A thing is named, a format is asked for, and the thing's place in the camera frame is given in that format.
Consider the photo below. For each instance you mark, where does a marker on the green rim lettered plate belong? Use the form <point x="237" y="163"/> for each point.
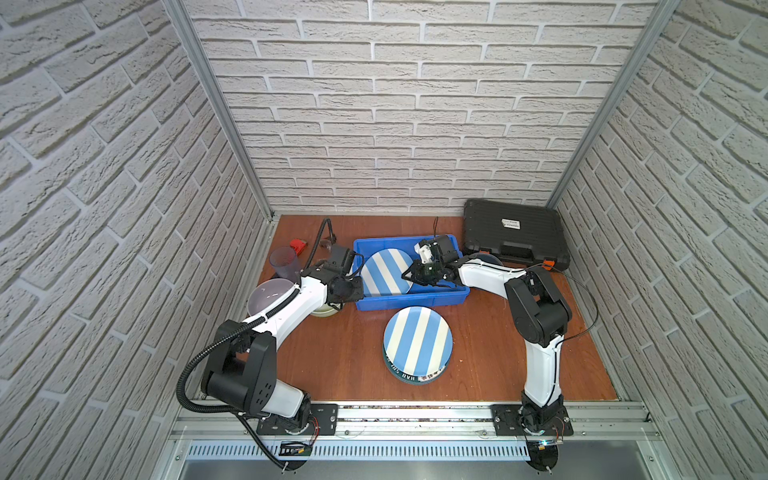
<point x="410" y="378"/>

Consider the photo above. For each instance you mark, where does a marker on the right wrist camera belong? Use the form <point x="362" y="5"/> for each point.
<point x="424" y="250"/>

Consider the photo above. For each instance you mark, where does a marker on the aluminium front rail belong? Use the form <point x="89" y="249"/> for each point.
<point x="431" y="431"/>

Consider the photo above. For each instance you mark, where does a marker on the black tool case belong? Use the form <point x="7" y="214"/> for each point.
<point x="521" y="234"/>

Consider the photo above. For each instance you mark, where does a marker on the red small object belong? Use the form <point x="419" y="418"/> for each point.
<point x="298" y="246"/>

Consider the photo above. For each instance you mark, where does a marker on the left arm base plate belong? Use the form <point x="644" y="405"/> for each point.
<point x="312" y="418"/>

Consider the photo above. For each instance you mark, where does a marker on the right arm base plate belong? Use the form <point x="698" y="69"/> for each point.
<point x="530" y="420"/>

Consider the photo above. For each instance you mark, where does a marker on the blue grey bowl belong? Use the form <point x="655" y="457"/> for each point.
<point x="487" y="258"/>

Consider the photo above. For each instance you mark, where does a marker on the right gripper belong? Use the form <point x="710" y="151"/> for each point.
<point x="416" y="273"/>

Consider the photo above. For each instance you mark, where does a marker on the blue striped plate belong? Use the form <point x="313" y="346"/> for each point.
<point x="418" y="340"/>
<point x="382" y="273"/>

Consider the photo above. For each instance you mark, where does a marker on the clear glass with dark base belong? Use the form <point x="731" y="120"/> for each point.
<point x="326" y="244"/>

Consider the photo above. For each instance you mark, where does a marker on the green bowl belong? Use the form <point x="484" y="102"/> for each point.
<point x="326" y="310"/>

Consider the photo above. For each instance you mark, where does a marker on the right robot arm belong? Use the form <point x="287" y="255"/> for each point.
<point x="539" y="311"/>

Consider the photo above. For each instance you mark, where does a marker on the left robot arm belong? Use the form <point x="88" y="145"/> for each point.
<point x="241" y="370"/>

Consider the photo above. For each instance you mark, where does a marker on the grey translucent cup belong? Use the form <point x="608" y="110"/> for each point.
<point x="285" y="263"/>

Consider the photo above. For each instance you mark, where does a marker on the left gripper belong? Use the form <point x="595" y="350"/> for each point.
<point x="360" y="292"/>

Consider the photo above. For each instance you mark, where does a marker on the blue plastic bin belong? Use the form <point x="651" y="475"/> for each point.
<point x="444" y="294"/>

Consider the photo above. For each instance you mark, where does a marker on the lilac bowl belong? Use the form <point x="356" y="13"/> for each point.
<point x="267" y="293"/>

